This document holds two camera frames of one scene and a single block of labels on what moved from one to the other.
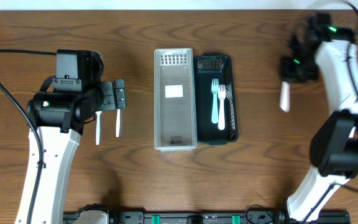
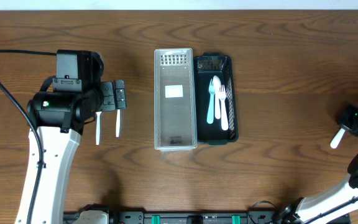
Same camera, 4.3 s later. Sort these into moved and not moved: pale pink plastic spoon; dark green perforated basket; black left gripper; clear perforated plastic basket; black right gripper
Moved: pale pink plastic spoon; black right gripper
Not moved: clear perforated plastic basket; black left gripper; dark green perforated basket
